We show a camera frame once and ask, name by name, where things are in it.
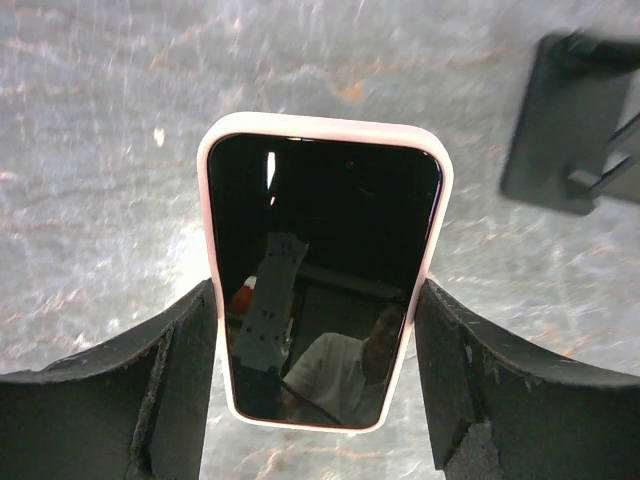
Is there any pink phone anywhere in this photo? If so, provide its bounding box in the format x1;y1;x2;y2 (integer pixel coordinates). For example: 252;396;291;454
197;112;454;434

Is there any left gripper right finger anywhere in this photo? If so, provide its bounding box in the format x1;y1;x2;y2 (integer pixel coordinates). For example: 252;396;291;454
414;280;639;479

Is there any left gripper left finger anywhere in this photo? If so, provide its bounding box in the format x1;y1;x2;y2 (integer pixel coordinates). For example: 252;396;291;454
1;280;217;479

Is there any black folding phone stand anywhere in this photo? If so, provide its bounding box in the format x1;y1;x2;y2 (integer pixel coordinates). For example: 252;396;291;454
500;31;639;216

